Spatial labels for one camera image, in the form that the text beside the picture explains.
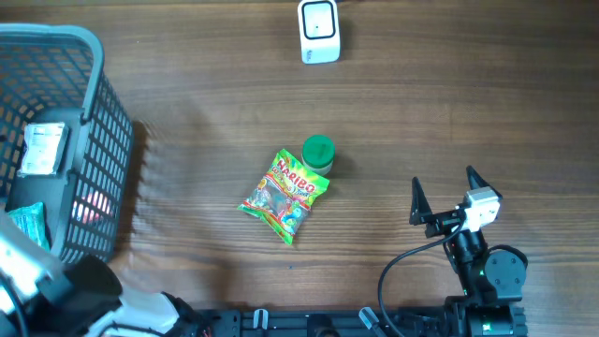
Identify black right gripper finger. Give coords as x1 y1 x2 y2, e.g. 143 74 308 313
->
409 177 433 226
466 166 503 199

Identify green lid plastic jar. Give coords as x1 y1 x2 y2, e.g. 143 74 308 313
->
301 135 336 176

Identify Haribo gummy candy bag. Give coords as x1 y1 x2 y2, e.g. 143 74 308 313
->
238 149 329 245

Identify white paper tissue pack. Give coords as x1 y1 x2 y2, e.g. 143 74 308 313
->
17 122 69 177

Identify teal wet wipes pack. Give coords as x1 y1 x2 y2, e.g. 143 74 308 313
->
7 202 51 251

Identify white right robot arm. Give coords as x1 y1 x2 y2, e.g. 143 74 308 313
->
409 166 528 336

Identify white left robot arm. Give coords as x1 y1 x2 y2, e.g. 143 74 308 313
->
1 212 212 336

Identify white barcode scanner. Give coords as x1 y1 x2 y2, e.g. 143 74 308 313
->
297 0 341 65

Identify grey plastic mesh basket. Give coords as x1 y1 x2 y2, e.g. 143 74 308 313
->
1 23 134 263

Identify black right camera cable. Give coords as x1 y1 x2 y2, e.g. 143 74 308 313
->
376 219 469 337

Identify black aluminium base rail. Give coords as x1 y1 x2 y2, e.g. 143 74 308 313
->
186 306 530 337

